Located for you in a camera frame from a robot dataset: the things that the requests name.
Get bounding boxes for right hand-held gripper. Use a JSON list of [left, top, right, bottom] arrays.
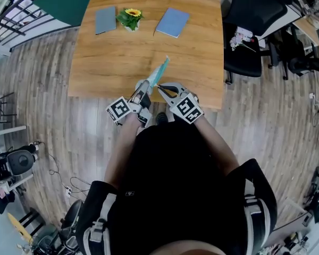
[[157, 82, 205, 125]]

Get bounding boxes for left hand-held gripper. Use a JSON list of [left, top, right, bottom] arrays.
[[105, 79, 153, 129]]

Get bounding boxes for light teal pencil pouch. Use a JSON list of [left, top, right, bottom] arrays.
[[148, 55, 171, 90]]

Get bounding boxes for person's right forearm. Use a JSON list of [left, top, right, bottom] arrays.
[[194, 114, 240, 177]]

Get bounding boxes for person's left forearm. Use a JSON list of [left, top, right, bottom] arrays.
[[104, 113, 143, 188]]

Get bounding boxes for person's black left shoe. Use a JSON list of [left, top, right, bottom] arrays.
[[155, 112, 169, 126]]

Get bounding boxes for potted sunflower plant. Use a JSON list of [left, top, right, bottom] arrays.
[[115, 7, 145, 32]]

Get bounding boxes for blue notebook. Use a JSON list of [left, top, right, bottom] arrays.
[[153, 7, 190, 39]]

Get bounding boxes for grey notebook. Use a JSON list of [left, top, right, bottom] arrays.
[[95, 6, 117, 36]]

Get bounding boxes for artificial purple flower stem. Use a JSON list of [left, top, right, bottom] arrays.
[[230, 35, 257, 53]]

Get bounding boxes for white pink packet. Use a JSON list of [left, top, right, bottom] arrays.
[[235, 27, 255, 44]]

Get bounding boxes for person's black clothing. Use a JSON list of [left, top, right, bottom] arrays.
[[75, 121, 279, 255]]

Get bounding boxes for green partition panel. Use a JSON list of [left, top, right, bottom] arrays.
[[33, 0, 99, 28]]

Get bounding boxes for black mesh office chair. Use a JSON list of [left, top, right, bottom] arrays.
[[222, 0, 289, 86]]

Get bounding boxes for black swivel office chair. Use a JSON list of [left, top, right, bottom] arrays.
[[267, 27, 319, 81]]

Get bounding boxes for white side table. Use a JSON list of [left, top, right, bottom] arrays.
[[0, 125, 28, 155]]

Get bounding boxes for black metal railing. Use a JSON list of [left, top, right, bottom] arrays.
[[0, 0, 56, 46]]

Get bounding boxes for round beige table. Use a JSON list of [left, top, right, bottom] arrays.
[[6, 212, 34, 245]]

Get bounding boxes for black floor cable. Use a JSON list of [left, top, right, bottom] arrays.
[[47, 152, 93, 199]]

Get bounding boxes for white charger with cable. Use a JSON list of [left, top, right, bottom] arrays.
[[308, 92, 319, 114]]

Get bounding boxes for grey harness strap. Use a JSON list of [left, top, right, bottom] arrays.
[[82, 192, 117, 255], [243, 179, 272, 255]]

